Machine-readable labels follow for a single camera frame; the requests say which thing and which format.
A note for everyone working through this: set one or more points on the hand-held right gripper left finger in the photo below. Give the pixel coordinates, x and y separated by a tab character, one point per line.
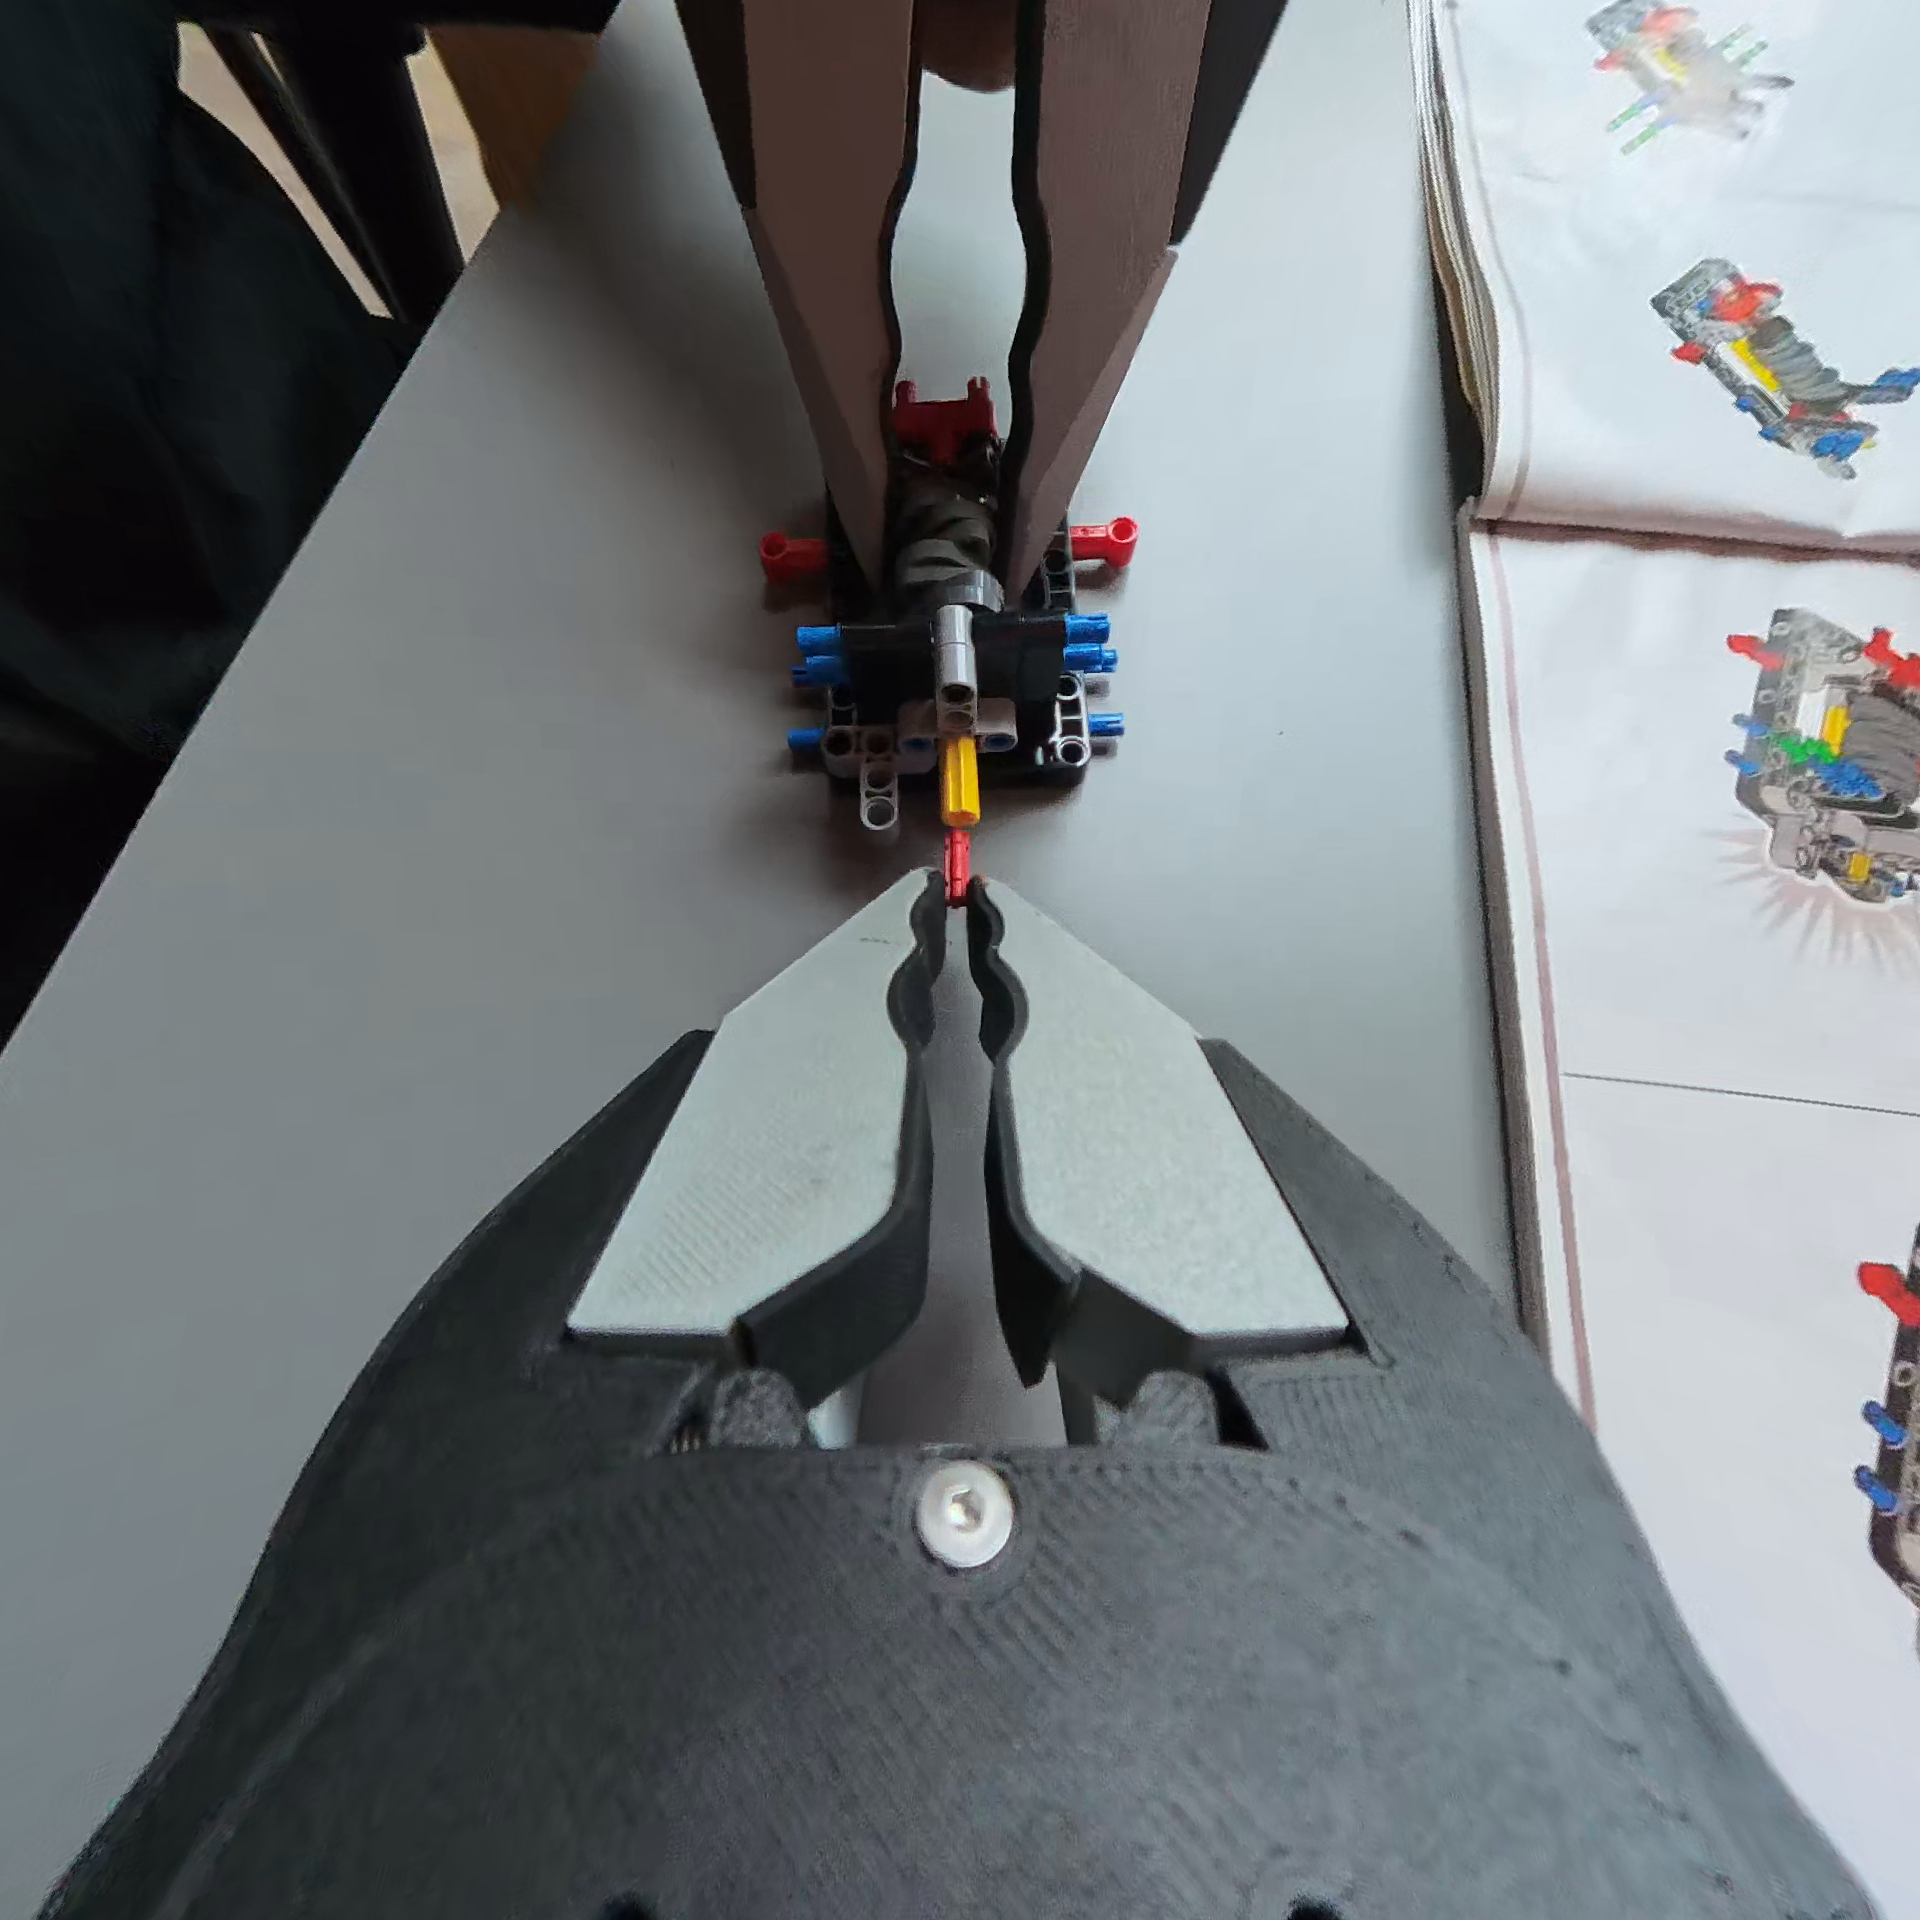
751	1184

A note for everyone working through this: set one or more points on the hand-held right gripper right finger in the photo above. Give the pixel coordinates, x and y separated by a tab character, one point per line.
1142	1184

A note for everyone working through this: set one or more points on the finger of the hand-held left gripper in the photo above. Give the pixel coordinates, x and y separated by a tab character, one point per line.
1102	195
827	181

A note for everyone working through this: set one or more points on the person's left hand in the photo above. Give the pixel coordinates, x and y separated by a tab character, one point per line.
975	37

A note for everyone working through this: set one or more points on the black lego frame assembly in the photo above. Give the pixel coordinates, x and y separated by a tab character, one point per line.
885	645

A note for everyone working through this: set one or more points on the red lego axle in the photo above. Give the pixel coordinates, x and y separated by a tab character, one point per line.
957	869

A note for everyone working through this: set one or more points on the black chair frame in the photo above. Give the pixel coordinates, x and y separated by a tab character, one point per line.
421	211

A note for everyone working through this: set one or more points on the lego instruction booklet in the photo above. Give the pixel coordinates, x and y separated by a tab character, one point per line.
1651	451

